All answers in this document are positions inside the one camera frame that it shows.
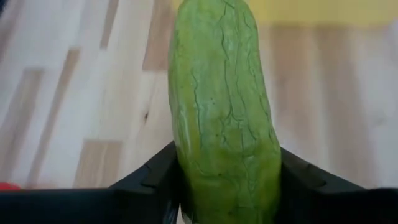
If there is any light green toy cucumber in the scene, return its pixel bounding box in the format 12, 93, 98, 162
167, 0, 282, 224

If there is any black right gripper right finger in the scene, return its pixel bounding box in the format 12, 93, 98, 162
275, 147, 366, 224

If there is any yellow translucent plastic bin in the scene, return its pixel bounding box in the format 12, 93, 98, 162
170, 0, 398, 28

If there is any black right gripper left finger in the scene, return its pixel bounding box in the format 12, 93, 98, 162
105, 141, 183, 224

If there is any red toy tomato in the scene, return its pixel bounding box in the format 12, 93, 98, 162
0, 181, 22, 192

